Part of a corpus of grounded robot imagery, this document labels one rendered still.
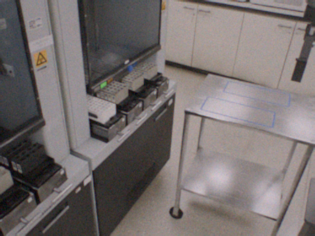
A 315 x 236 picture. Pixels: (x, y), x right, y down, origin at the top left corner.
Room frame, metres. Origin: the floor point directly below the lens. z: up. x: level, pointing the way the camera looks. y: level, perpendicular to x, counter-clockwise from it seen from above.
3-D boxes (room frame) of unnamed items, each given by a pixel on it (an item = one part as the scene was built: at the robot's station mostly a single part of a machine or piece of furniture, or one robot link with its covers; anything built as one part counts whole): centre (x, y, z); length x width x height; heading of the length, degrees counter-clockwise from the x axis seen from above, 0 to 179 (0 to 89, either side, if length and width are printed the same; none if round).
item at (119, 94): (1.29, 0.20, 0.85); 0.12 x 0.02 x 0.06; 154
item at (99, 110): (1.20, 0.36, 0.83); 0.30 x 0.10 x 0.06; 64
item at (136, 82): (1.43, 0.14, 0.85); 0.12 x 0.02 x 0.06; 153
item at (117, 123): (1.26, 0.48, 0.78); 0.73 x 0.14 x 0.09; 64
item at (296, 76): (0.85, -0.41, 1.22); 0.03 x 0.01 x 0.07; 64
